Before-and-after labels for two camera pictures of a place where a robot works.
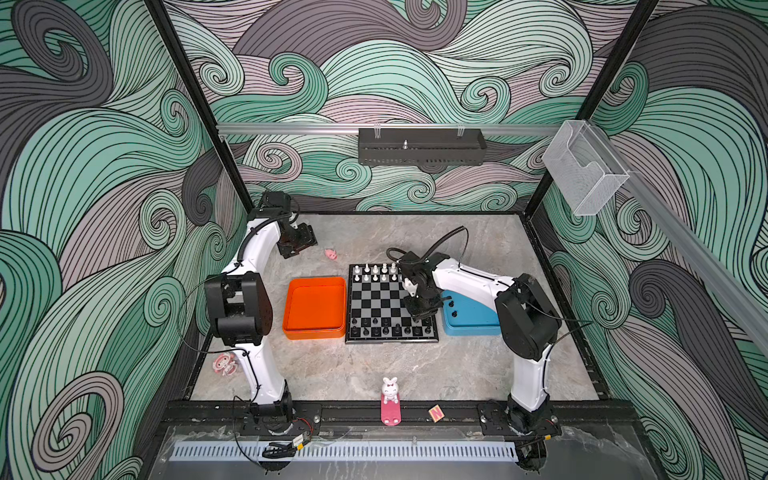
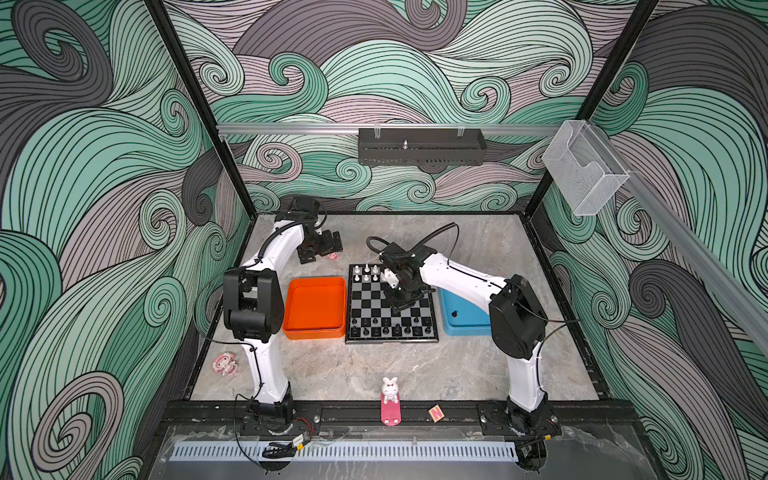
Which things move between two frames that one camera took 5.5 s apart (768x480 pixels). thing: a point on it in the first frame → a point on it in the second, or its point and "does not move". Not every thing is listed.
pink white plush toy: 225,363 does not move
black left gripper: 306,239 → 328,247
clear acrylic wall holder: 584,172 does not move
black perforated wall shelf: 430,148 does not move
